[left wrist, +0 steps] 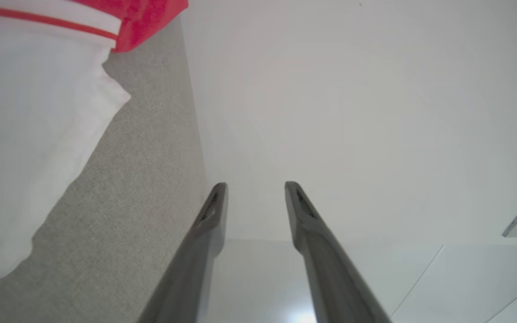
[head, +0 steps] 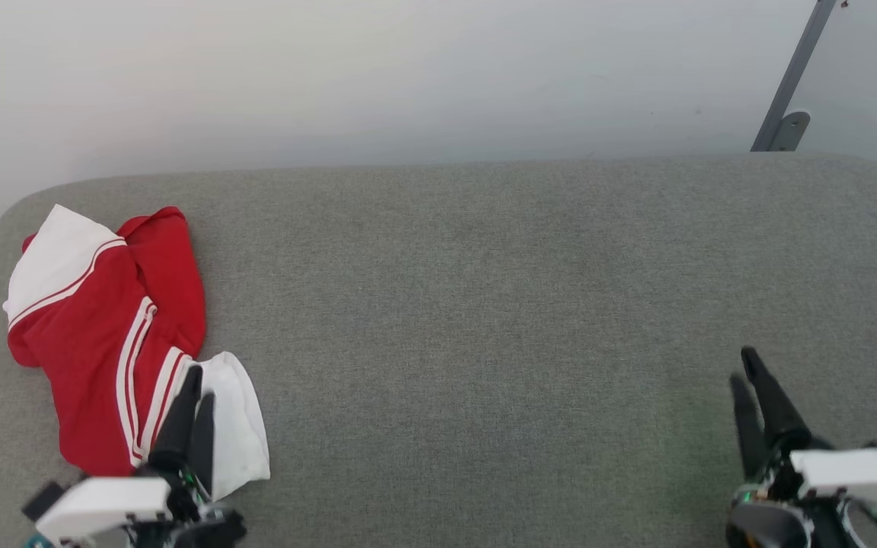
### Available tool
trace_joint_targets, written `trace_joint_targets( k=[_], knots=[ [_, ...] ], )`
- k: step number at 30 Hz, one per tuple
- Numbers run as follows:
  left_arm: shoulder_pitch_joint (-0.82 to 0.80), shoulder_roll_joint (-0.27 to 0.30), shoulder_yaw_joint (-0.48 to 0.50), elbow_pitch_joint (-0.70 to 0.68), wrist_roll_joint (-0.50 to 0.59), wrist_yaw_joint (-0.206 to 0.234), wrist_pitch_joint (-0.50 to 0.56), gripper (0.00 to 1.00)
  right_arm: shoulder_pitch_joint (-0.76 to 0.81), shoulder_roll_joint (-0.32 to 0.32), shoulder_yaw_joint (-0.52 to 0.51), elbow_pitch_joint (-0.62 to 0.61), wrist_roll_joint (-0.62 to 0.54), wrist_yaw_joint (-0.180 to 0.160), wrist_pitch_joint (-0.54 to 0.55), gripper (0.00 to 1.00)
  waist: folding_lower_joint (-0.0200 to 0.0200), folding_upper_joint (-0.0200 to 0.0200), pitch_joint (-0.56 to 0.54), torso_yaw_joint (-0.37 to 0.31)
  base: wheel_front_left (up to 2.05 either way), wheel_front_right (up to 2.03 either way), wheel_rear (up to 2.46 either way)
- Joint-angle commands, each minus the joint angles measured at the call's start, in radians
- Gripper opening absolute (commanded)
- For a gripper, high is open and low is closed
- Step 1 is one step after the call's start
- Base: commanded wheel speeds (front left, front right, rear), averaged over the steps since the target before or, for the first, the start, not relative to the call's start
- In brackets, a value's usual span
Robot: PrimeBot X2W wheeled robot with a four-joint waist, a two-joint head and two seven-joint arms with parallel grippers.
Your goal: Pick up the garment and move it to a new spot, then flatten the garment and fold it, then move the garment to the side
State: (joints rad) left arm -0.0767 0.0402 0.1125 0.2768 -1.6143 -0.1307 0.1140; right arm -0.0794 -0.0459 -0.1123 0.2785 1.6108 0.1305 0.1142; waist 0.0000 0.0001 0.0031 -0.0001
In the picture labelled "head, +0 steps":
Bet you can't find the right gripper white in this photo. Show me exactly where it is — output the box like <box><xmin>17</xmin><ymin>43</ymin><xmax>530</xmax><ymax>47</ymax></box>
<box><xmin>726</xmin><ymin>346</ymin><xmax>877</xmax><ymax>548</ymax></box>

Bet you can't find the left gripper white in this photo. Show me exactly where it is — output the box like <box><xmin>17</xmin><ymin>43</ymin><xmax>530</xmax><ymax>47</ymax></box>
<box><xmin>22</xmin><ymin>365</ymin><xmax>247</xmax><ymax>548</ymax></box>

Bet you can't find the red and white garment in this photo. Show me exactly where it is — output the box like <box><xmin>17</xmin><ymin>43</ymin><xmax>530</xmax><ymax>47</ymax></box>
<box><xmin>3</xmin><ymin>204</ymin><xmax>272</xmax><ymax>502</ymax></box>

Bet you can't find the grey metal frame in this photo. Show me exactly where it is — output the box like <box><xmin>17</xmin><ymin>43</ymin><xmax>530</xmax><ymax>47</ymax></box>
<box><xmin>750</xmin><ymin>0</ymin><xmax>840</xmax><ymax>153</ymax></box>

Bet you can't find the grey fabric sofa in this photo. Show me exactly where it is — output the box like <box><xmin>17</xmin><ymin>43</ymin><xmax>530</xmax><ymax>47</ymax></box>
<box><xmin>0</xmin><ymin>152</ymin><xmax>877</xmax><ymax>548</ymax></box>

